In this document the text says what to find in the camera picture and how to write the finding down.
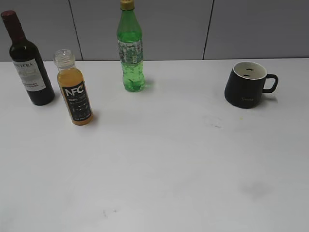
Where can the NFC orange juice bottle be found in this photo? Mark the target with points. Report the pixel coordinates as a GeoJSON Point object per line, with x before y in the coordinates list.
{"type": "Point", "coordinates": [71, 83]}

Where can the black mug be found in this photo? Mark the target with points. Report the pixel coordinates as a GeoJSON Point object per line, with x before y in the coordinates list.
{"type": "Point", "coordinates": [247, 82]}

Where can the green soda bottle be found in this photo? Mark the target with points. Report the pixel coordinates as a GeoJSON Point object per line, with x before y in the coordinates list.
{"type": "Point", "coordinates": [130, 47]}

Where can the red wine bottle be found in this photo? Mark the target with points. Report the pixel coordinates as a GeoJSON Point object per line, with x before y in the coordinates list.
{"type": "Point", "coordinates": [28, 62]}

